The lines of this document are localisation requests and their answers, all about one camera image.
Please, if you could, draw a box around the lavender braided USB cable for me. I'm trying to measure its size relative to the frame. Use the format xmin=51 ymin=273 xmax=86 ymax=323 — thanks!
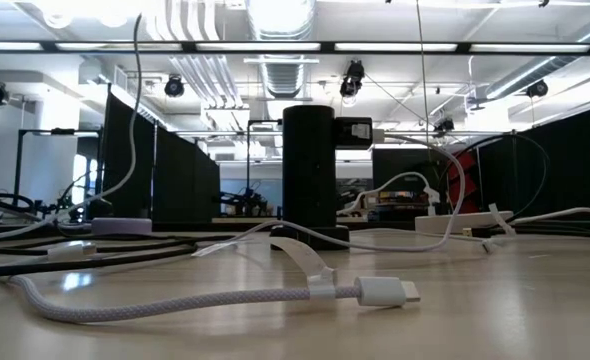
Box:
xmin=5 ymin=274 xmax=422 ymax=324

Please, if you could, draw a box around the silver spiral ventilation duct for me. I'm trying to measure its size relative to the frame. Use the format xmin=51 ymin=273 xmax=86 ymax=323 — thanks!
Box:
xmin=247 ymin=0 xmax=320 ymax=100

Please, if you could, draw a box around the black stand frame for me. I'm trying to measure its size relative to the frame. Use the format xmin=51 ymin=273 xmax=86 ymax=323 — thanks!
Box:
xmin=246 ymin=118 xmax=285 ymax=201
xmin=13 ymin=127 xmax=102 ymax=211

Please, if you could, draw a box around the white power strip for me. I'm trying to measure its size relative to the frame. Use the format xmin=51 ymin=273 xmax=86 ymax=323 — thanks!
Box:
xmin=413 ymin=211 xmax=515 ymax=235

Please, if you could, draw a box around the thin white charger cable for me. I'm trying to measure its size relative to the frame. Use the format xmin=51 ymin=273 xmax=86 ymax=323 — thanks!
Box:
xmin=337 ymin=171 xmax=500 ymax=255

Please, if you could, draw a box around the white power strip cord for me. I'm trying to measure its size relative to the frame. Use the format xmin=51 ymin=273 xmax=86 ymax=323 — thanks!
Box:
xmin=507 ymin=205 xmax=590 ymax=226

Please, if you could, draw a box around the white LED strip light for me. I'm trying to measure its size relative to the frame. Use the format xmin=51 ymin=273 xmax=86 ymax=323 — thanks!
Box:
xmin=197 ymin=41 xmax=321 ymax=52
xmin=469 ymin=42 xmax=590 ymax=54
xmin=54 ymin=41 xmax=184 ymax=52
xmin=0 ymin=41 xmax=44 ymax=52
xmin=334 ymin=41 xmax=459 ymax=53

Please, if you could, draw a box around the thick black cable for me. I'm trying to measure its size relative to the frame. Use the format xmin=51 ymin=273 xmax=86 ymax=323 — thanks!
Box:
xmin=0 ymin=243 xmax=200 ymax=279
xmin=0 ymin=232 xmax=241 ymax=257

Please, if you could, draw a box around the electronics with green light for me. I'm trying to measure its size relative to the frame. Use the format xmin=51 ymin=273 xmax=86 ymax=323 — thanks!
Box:
xmin=34 ymin=197 xmax=87 ymax=224

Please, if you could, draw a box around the white cable tie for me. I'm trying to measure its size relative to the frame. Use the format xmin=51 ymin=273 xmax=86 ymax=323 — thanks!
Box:
xmin=487 ymin=201 xmax=517 ymax=238

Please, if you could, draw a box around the black USB wall charger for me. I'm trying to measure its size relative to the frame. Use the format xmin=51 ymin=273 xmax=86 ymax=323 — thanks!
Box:
xmin=333 ymin=116 xmax=375 ymax=151

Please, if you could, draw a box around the lavender round charger puck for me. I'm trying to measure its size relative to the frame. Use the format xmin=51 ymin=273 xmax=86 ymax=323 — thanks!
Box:
xmin=90 ymin=216 xmax=154 ymax=237

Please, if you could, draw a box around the black power tower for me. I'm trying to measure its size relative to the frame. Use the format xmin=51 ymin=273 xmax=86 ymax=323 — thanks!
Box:
xmin=269 ymin=104 xmax=351 ymax=251

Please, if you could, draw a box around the black monitor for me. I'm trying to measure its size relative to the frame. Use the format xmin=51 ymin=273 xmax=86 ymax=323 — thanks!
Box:
xmin=372 ymin=148 xmax=447 ymax=194

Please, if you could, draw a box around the black curtain partition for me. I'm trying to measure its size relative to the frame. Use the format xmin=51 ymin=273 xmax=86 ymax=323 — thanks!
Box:
xmin=153 ymin=124 xmax=222 ymax=225
xmin=477 ymin=98 xmax=590 ymax=224
xmin=102 ymin=83 xmax=157 ymax=221

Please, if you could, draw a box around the black USB cable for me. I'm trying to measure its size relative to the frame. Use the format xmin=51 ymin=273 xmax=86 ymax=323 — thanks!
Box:
xmin=435 ymin=132 xmax=552 ymax=240

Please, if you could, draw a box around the translucent cable strap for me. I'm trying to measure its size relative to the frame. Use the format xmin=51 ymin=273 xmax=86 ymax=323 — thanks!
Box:
xmin=268 ymin=236 xmax=339 ymax=301

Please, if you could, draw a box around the red tool cabinet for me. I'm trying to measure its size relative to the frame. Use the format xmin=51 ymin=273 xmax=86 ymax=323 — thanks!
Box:
xmin=444 ymin=148 xmax=480 ymax=215

